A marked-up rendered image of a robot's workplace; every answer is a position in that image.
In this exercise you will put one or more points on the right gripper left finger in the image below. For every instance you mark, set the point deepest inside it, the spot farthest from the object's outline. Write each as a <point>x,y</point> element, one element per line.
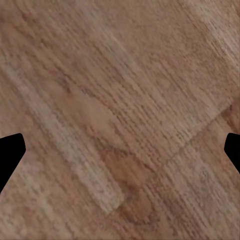
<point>12,149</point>

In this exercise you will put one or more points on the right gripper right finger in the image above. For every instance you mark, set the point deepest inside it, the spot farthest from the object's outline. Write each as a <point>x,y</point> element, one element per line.
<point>232,149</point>

